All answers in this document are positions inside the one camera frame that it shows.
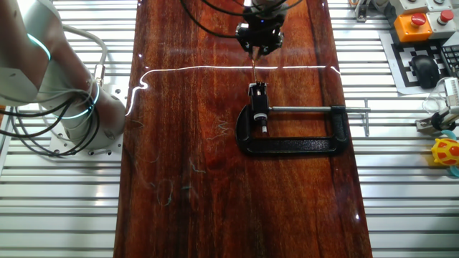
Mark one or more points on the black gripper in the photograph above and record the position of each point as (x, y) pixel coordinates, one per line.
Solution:
(261, 26)

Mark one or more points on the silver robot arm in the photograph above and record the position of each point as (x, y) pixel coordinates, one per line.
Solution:
(21, 53)

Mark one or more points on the black C-clamp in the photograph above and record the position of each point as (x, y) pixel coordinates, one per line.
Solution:
(287, 145)

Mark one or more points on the black white marker sheet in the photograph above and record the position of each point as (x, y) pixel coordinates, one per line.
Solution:
(394, 64)

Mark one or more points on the grey button box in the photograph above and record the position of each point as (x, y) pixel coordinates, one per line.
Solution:
(405, 6)
(441, 4)

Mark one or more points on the red emergency stop button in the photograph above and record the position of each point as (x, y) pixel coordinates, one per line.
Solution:
(412, 30)

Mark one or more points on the glossy brown wood board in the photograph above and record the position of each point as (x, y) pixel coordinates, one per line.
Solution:
(197, 197)

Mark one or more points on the black computer mouse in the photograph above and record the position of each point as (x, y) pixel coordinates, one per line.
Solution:
(425, 71)

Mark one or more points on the grey emergency stop box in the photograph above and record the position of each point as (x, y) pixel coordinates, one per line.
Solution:
(443, 27)

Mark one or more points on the black keyboard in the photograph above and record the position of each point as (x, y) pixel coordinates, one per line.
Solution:
(451, 59)

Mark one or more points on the yellow orange toy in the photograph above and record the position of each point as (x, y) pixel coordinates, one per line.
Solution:
(446, 152)

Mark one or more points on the metal corner bracket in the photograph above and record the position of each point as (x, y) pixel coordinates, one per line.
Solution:
(362, 10)

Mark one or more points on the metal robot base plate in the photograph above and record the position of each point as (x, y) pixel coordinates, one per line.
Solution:
(111, 152)

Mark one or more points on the silver depth camera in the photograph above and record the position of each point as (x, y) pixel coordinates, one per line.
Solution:
(452, 95)

